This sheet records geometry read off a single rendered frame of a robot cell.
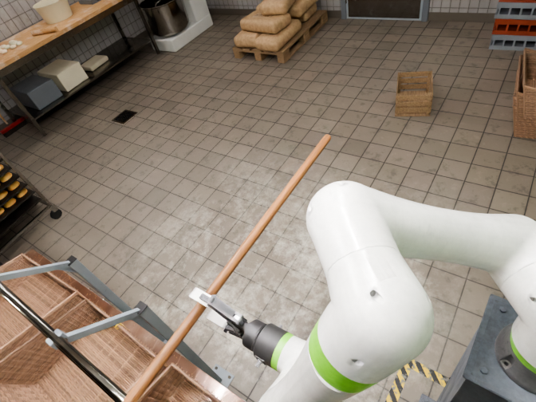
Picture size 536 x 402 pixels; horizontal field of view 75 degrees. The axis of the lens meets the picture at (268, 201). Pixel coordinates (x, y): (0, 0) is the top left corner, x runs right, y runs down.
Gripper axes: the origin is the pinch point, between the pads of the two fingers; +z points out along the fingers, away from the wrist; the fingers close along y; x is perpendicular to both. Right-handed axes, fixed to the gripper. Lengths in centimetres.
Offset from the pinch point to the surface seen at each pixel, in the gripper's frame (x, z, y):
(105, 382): -29.2, 11.2, 1.4
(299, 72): 308, 161, 119
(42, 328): -30, 43, 1
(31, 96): 125, 427, 76
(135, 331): -14, 61, 61
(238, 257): 16.9, -0.4, -1.1
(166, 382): -22, 25, 50
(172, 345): -13.2, -0.5, -1.3
